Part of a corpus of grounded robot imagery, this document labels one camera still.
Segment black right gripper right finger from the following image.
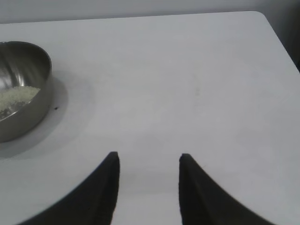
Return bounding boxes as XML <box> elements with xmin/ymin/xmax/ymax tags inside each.
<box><xmin>179</xmin><ymin>153</ymin><xmax>282</xmax><ymax>225</ymax></box>

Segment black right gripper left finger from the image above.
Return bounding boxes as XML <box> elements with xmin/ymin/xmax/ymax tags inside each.
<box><xmin>21</xmin><ymin>151</ymin><xmax>120</xmax><ymax>225</ymax></box>

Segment white rice grains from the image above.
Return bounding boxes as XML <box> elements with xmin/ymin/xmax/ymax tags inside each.
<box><xmin>0</xmin><ymin>86</ymin><xmax>41</xmax><ymax>118</ymax></box>

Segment stainless steel mixing bowl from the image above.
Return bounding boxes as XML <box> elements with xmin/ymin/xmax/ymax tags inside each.
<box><xmin>0</xmin><ymin>41</ymin><xmax>53</xmax><ymax>143</ymax></box>

